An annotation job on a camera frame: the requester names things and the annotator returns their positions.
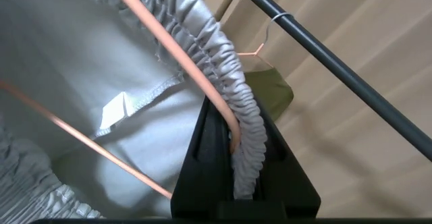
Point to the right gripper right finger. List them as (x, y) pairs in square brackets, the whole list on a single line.
[(287, 183)]

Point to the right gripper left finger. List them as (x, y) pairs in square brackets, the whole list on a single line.
[(202, 176)]

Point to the green shirt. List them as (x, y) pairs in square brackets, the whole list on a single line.
[(270, 89)]

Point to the pink clothes hanger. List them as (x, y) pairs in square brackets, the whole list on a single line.
[(189, 65), (263, 47)]

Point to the pale grey garment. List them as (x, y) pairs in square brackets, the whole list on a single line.
[(67, 65)]

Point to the black clothes rack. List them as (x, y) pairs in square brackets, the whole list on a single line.
[(337, 67)]

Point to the beige curtain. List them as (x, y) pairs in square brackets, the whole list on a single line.
[(371, 15)]

